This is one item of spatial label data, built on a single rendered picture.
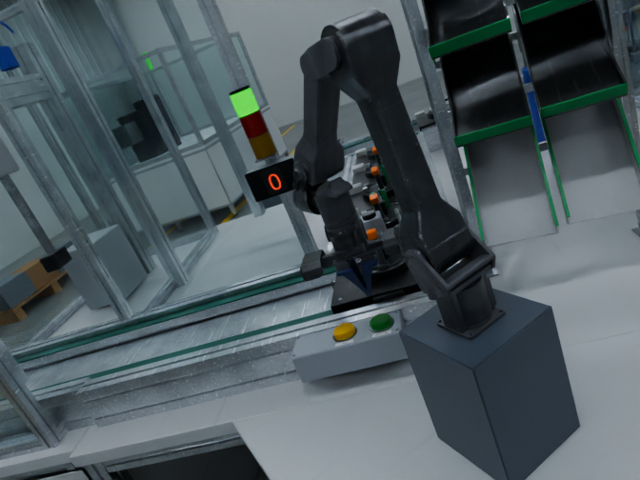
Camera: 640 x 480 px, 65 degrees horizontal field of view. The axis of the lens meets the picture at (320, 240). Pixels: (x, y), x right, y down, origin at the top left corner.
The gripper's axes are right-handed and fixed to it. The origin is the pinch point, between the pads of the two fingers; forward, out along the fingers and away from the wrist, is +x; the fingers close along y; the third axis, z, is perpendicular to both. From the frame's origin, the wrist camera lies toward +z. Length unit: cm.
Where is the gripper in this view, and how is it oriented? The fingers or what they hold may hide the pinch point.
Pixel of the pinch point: (363, 278)
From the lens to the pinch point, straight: 87.2
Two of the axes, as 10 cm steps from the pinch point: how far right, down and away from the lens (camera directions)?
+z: 0.9, -4.0, 9.1
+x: 3.5, 8.7, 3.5
